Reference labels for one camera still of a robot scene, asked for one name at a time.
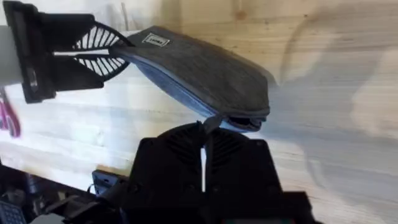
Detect pink handled scissors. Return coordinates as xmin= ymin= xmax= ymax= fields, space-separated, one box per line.
xmin=0 ymin=88 xmax=22 ymax=139

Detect left wrist upright flat plate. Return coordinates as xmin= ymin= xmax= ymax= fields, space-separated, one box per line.
xmin=0 ymin=25 xmax=23 ymax=86

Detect grey blue soft zip bag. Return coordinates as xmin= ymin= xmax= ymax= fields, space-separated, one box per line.
xmin=108 ymin=25 xmax=271 ymax=135

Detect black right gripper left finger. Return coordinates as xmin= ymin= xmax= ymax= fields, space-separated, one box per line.
xmin=128 ymin=121 xmax=208 ymax=196

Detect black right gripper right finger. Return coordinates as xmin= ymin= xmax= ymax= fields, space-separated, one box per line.
xmin=205 ymin=128 xmax=284 ymax=196

